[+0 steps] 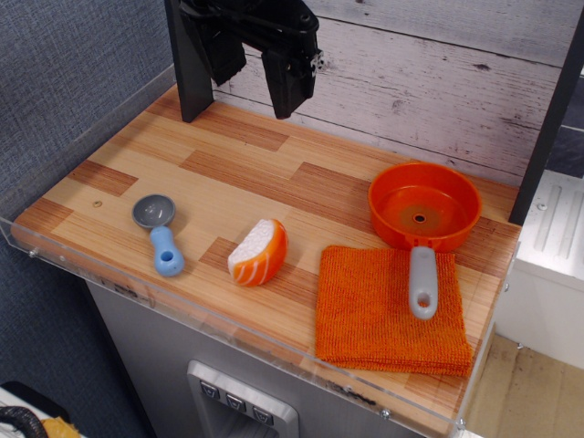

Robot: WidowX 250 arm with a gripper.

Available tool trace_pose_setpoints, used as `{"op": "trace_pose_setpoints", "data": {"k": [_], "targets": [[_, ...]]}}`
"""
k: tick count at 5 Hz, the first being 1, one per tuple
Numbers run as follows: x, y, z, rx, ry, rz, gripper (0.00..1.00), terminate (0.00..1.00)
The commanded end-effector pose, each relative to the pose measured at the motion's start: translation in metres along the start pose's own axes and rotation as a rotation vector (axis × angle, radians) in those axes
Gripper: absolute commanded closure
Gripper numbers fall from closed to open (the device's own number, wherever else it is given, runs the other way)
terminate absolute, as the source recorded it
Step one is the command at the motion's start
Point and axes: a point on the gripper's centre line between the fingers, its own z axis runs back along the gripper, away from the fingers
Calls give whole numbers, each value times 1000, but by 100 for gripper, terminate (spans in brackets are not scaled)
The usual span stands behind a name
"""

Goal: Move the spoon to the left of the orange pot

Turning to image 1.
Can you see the white plastic box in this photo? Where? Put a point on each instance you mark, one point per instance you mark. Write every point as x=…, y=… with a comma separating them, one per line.
x=541, y=305

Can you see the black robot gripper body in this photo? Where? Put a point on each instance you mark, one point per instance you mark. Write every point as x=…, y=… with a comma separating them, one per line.
x=262, y=25

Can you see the black right upright post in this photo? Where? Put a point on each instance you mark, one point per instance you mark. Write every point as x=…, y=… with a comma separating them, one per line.
x=558, y=106

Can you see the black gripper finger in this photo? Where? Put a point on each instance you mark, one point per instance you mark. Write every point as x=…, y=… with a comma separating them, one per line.
x=222, y=53
x=290, y=80

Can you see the black upright post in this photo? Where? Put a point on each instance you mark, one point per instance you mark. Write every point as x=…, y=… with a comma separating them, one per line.
x=558, y=106
x=193, y=82

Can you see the toy salmon sushi piece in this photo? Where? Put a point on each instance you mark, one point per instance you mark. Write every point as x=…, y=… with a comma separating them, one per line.
x=260, y=255

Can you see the black left upright post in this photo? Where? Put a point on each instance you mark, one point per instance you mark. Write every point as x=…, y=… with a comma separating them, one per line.
x=193, y=82

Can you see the clear acrylic table guard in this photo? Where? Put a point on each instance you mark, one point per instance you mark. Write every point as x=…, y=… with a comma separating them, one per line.
x=228, y=169

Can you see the grey cabinet with button panel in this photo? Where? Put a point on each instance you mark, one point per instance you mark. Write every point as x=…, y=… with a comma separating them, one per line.
x=193, y=381

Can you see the orange toy pot grey handle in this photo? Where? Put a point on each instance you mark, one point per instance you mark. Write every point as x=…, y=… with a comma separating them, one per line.
x=426, y=209

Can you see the grey and blue toy spoon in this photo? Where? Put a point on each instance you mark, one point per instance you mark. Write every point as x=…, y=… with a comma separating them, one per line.
x=155, y=212

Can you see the yellow object at corner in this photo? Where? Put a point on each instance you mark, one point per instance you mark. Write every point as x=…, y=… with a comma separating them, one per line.
x=59, y=428

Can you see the orange folded cloth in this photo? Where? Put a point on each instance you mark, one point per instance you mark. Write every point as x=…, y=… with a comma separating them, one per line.
x=364, y=322

